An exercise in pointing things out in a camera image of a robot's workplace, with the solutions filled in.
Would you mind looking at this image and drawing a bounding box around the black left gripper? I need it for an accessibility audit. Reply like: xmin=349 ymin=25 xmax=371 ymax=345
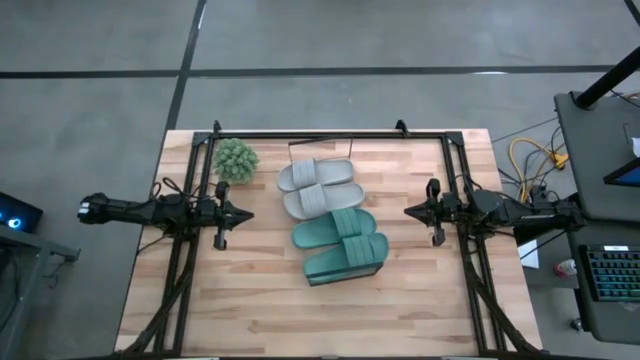
xmin=197 ymin=179 xmax=255 ymax=252

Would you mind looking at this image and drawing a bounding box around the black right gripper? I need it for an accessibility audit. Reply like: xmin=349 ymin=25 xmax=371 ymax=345
xmin=402 ymin=177 xmax=465 ymax=248

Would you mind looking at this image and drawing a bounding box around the green rubber slide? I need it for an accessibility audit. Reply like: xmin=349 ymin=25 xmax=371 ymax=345
xmin=302 ymin=231 xmax=391 ymax=281
xmin=290 ymin=208 xmax=378 ymax=251

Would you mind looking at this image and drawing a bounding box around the grey rubber slide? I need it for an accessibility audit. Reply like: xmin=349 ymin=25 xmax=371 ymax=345
xmin=276 ymin=157 xmax=356 ymax=194
xmin=282 ymin=181 xmax=367 ymax=222

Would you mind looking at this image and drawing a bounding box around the green potted plant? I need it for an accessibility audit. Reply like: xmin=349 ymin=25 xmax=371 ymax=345
xmin=212 ymin=138 xmax=261 ymax=185

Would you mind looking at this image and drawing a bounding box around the white paper sheet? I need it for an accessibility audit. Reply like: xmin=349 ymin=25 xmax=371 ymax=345
xmin=518 ymin=238 xmax=541 ymax=270

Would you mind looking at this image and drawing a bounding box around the small red white bottle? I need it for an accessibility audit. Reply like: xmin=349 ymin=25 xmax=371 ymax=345
xmin=552 ymin=258 xmax=578 ymax=278

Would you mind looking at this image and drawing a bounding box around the dark grey desk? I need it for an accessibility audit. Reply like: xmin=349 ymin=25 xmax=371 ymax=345
xmin=553 ymin=91 xmax=640 ymax=346

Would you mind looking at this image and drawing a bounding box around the black backlit keyboard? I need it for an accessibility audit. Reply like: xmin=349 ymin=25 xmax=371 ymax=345
xmin=583 ymin=243 xmax=640 ymax=302

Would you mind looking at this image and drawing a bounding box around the blue screen device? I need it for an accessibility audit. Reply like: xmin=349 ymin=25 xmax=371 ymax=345
xmin=602 ymin=157 xmax=640 ymax=188

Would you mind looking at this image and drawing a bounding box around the grey metal cart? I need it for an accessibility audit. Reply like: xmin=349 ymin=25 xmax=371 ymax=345
xmin=0 ymin=224 xmax=81 ymax=360

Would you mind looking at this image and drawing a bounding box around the black computer with blue light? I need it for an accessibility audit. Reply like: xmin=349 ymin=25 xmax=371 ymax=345
xmin=0 ymin=191 xmax=45 ymax=235

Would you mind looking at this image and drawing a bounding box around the black pole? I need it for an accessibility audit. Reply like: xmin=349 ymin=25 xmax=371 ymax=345
xmin=573 ymin=45 xmax=640 ymax=110

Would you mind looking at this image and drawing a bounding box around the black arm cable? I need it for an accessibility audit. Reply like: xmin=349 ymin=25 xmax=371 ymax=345
xmin=148 ymin=176 xmax=201 ymax=204

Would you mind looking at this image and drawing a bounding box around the wooden shelf with black frame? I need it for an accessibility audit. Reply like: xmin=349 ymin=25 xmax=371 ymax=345
xmin=287 ymin=133 xmax=386 ymax=288

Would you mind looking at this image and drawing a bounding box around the black metal table frame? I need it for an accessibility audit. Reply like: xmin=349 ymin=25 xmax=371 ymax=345
xmin=114 ymin=118 xmax=544 ymax=359

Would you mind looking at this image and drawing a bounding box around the yellow cable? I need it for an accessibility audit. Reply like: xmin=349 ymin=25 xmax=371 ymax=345
xmin=508 ymin=137 xmax=570 ymax=201

